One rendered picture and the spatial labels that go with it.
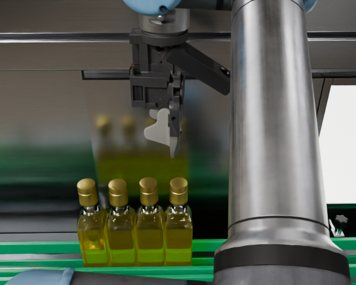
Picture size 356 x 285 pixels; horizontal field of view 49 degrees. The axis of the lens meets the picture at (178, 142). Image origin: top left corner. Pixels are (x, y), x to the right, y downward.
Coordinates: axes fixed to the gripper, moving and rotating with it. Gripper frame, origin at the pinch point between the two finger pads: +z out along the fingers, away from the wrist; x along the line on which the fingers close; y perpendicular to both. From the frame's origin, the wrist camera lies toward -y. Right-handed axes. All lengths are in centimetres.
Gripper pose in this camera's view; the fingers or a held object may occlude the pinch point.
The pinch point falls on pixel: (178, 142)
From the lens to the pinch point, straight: 69.5
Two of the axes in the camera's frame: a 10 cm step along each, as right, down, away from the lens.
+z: 0.0, 8.4, 5.5
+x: -0.7, 5.5, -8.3
